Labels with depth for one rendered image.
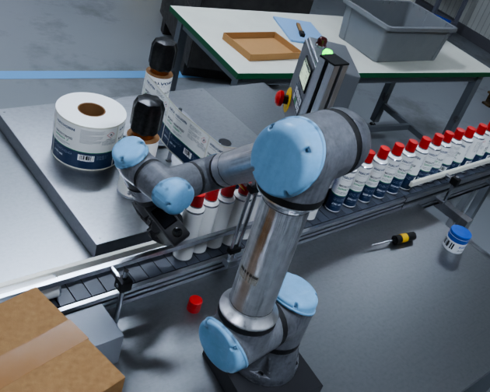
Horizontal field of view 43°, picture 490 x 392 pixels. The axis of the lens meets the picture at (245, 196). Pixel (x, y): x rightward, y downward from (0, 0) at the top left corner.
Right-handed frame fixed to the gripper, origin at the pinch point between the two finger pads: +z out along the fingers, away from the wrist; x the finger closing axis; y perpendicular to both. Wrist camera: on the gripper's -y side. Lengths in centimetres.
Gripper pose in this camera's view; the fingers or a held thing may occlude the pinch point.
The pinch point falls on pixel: (173, 243)
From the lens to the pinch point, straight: 156.6
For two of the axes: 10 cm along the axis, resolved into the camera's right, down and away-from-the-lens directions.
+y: -6.0, -5.8, 5.5
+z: 1.5, 5.9, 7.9
